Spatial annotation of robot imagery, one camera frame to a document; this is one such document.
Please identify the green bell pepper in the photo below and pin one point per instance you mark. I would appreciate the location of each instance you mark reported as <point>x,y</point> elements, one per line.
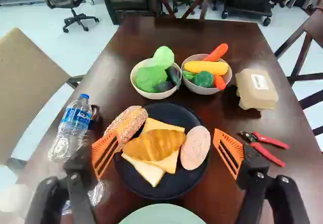
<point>204,79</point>

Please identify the short orange carrot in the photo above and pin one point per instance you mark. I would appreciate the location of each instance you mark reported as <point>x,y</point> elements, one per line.
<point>220,82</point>

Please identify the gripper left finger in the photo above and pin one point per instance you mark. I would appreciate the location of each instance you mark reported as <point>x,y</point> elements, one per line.
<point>75,188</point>

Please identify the pale toast slice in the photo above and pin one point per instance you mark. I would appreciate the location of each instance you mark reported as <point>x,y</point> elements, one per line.
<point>149,171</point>

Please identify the green leafy vegetable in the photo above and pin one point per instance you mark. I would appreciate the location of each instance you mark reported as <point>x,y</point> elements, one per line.
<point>188,75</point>

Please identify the white bowl with greens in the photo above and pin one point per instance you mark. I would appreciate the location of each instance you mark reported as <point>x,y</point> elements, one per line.
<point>156,96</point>

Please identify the golden croissant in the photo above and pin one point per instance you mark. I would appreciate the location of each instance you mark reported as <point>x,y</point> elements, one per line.
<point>154,144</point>

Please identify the light green cabbage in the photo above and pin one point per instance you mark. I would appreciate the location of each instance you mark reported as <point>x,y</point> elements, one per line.
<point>164,56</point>

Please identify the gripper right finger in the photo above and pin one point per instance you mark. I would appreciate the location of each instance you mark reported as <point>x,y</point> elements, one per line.
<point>255,183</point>

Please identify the pale green plate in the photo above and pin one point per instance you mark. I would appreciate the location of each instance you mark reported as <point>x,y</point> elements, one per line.
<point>162,215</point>

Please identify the white bowl with carrots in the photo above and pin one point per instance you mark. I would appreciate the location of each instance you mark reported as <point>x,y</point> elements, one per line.
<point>202,90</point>

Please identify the round pale bun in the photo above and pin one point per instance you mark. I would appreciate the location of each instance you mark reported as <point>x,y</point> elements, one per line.
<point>195,147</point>

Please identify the dark brown wooden table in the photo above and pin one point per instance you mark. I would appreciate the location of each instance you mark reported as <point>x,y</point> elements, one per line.
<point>252,45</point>

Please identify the black armchair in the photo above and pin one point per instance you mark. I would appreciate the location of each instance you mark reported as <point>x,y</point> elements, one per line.
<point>126,2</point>

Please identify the black round plate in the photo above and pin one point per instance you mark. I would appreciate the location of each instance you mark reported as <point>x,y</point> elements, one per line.
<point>174,186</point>

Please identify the sesame bread roll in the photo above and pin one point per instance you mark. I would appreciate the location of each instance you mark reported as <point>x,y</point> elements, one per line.
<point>131,123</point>

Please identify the beige upholstered chair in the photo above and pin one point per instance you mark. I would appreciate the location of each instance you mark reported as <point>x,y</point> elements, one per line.
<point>27,82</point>

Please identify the long orange carrot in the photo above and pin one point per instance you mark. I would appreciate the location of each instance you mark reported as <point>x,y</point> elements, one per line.
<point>217,51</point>

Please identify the water bottle with blue label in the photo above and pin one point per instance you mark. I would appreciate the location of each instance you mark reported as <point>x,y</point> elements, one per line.
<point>73,123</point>

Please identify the yellow corn cob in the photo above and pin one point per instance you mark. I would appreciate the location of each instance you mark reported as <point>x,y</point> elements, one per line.
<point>205,67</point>

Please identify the beige egg carton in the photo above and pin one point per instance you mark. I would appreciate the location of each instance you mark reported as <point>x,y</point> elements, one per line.
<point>257,90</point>

